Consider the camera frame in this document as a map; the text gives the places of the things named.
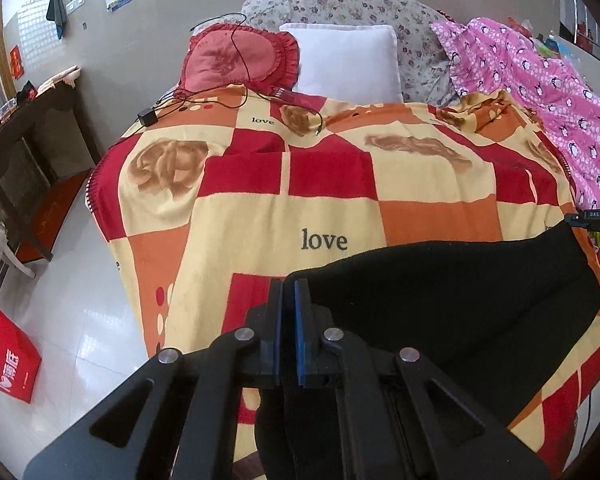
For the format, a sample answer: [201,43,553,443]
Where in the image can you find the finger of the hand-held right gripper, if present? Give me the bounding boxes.
[564,209,600,232]

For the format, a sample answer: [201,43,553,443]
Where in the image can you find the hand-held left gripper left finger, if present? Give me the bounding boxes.
[24,277,285,480]

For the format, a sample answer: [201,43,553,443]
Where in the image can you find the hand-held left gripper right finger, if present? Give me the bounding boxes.
[294,277,552,480]

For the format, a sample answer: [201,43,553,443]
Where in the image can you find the black pants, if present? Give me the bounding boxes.
[254,220,600,480]

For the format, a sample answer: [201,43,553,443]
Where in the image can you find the red orange checked blanket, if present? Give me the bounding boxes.
[85,82,600,480]

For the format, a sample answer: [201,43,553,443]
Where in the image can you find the pink penguin print quilt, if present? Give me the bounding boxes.
[430,16,600,211]

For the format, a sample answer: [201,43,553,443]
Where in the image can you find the pile of plastic bags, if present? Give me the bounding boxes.
[505,17,568,61]

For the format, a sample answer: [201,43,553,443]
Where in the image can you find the steel railing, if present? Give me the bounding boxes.
[560,0,600,63]

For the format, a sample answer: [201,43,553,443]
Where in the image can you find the floral grey pillow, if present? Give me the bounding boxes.
[241,0,461,108]

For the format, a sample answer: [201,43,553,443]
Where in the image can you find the red floor mat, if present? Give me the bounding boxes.
[17,169,92,263]

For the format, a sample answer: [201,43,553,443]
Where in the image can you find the red paper bag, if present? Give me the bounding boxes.
[0,301,43,405]

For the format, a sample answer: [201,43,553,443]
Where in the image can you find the white pillow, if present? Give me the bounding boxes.
[279,22,405,105]

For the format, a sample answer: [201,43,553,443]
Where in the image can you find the red ruffled pillow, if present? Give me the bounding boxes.
[180,24,302,101]

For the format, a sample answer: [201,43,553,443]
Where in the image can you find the dark wooden desk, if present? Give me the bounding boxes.
[0,67,103,263]

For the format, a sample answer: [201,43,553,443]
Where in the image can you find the beige cloth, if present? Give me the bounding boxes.
[36,65,83,96]

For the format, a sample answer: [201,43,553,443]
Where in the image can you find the dark hanging towel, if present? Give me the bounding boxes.
[46,0,70,40]

